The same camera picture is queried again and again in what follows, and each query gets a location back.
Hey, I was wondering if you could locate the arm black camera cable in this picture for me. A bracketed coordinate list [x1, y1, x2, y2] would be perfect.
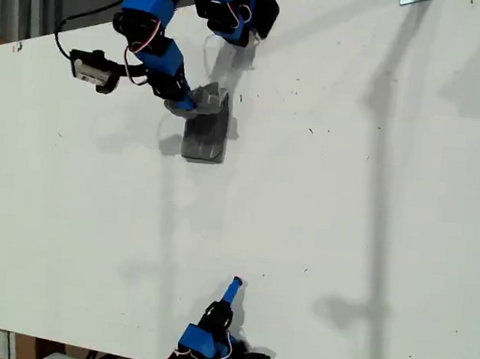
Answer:
[51, 0, 126, 65]

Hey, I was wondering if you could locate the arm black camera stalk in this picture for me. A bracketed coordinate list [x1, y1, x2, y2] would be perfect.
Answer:
[114, 61, 150, 81]

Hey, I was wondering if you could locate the grey metal frame post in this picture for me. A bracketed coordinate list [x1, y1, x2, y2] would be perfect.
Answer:
[24, 0, 46, 40]

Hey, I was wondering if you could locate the grey striped square towel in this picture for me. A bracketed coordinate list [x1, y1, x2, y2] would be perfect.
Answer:
[159, 77, 235, 166]

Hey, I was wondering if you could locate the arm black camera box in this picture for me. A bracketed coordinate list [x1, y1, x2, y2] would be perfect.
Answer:
[66, 47, 124, 96]

